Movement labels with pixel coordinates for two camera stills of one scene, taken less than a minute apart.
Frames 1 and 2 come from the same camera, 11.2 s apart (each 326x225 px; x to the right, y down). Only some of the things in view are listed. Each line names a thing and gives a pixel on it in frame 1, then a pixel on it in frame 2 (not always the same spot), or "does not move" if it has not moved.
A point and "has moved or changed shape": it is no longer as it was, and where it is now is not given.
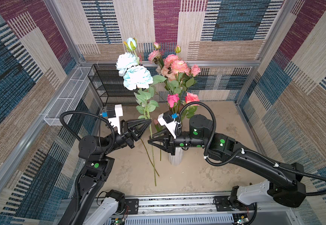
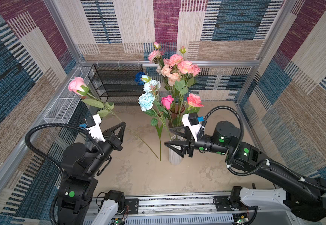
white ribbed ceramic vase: [176, 159] does not move
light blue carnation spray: [138, 76] has moved or changed shape
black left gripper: [132, 135] -> [113, 140]
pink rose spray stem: [195, 70] does not move
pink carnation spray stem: [175, 71] has moved or changed shape
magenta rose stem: [171, 99] -> [166, 101]
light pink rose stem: [149, 157] -> [78, 86]
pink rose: [191, 109] does not move
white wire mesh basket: [69, 98] does not move
